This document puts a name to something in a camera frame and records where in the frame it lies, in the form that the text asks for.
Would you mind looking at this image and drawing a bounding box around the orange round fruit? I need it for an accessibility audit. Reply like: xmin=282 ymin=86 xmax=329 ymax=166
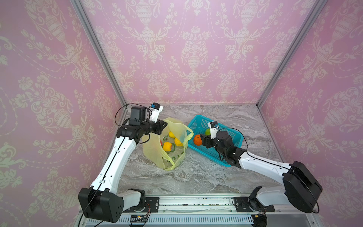
xmin=193 ymin=134 xmax=202 ymax=146

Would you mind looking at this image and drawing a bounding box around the small yellow fruit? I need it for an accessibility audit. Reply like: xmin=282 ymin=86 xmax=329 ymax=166
xmin=168 ymin=131 xmax=176 ymax=138

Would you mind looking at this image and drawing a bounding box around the yellow-green plastic bag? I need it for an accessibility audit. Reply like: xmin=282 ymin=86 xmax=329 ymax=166
xmin=142 ymin=118 xmax=194 ymax=171

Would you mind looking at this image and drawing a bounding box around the green fruit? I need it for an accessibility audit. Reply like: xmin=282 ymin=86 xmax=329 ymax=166
xmin=205 ymin=128 xmax=211 ymax=136

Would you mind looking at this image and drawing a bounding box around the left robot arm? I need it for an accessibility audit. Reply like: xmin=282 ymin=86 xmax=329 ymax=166
xmin=78 ymin=103 xmax=167 ymax=223

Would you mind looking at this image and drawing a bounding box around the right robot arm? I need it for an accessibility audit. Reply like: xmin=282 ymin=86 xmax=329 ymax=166
xmin=200 ymin=131 xmax=323 ymax=213

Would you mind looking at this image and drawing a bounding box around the teal plastic basket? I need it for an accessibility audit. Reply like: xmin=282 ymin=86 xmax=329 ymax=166
xmin=188 ymin=115 xmax=245 ymax=168

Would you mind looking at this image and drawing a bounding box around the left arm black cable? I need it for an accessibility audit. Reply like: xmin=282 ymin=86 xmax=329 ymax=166
xmin=78 ymin=103 xmax=152 ymax=227

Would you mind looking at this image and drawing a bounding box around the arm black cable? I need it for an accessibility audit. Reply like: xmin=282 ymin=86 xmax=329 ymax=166
xmin=78 ymin=103 xmax=152 ymax=227
xmin=218 ymin=127 xmax=320 ymax=214

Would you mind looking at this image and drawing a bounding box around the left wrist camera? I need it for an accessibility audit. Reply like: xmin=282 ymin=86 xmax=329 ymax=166
xmin=149 ymin=102 xmax=163 ymax=123

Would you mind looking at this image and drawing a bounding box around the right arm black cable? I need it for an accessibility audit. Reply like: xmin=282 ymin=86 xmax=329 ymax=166
xmin=218 ymin=127 xmax=320 ymax=214

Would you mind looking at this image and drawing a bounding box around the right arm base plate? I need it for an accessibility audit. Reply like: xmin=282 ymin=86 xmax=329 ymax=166
xmin=232 ymin=197 xmax=275 ymax=214

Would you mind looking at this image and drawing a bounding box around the aluminium front rail frame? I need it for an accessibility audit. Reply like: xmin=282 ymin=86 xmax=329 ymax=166
xmin=74 ymin=194 xmax=324 ymax=227

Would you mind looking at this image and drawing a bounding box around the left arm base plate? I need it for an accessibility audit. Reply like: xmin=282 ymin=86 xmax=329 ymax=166
xmin=127 ymin=197 xmax=160 ymax=213

